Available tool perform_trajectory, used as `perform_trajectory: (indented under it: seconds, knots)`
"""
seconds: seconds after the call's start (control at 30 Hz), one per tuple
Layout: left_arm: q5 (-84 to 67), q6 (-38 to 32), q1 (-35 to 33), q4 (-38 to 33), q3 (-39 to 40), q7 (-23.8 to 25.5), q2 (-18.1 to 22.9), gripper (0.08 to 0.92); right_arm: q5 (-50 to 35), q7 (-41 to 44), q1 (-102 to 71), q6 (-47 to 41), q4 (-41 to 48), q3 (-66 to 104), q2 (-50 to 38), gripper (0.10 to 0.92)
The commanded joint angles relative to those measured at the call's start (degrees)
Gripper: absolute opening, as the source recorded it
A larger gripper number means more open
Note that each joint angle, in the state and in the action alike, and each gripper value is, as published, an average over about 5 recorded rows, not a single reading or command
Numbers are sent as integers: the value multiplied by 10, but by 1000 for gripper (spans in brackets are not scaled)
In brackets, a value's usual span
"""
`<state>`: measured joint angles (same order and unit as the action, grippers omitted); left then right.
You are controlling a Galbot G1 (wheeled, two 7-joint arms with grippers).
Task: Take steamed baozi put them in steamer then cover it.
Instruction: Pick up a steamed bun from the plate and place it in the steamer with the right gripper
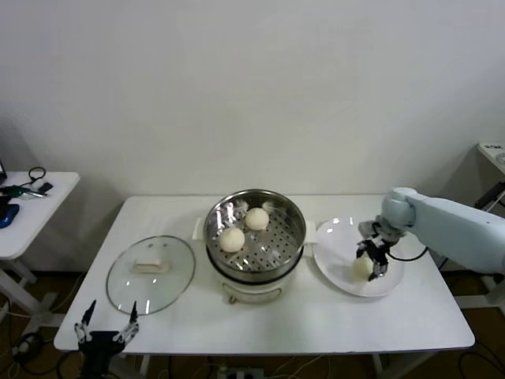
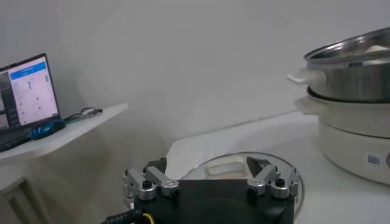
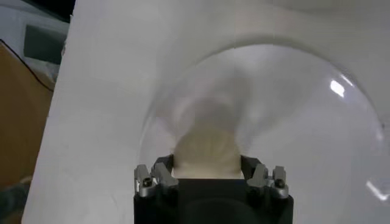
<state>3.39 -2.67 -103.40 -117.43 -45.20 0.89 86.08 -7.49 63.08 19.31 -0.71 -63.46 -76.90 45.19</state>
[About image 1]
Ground white electric cooking pot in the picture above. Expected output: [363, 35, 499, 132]
[192, 218, 319, 306]

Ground green handled tool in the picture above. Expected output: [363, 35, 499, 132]
[0, 184, 47, 201]

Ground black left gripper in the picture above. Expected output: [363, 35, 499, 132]
[73, 298, 141, 379]

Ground blue object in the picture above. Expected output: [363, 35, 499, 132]
[0, 204, 21, 229]

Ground white round plate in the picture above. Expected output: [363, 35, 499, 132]
[313, 216, 406, 298]

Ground white side table rounded corners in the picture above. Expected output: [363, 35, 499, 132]
[0, 171, 81, 331]

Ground glass pot lid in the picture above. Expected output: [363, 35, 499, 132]
[105, 235, 197, 316]

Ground black power adapter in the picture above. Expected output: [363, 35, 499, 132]
[474, 183, 505, 212]

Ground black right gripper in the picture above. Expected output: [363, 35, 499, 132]
[356, 235, 392, 283]

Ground perforated steel steamer basket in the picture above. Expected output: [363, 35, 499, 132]
[204, 189, 308, 276]

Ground white steamed baozi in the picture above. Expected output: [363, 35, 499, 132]
[245, 207, 271, 231]
[219, 227, 245, 253]
[352, 257, 374, 283]

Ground black looped cable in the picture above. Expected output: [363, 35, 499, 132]
[19, 167, 47, 187]

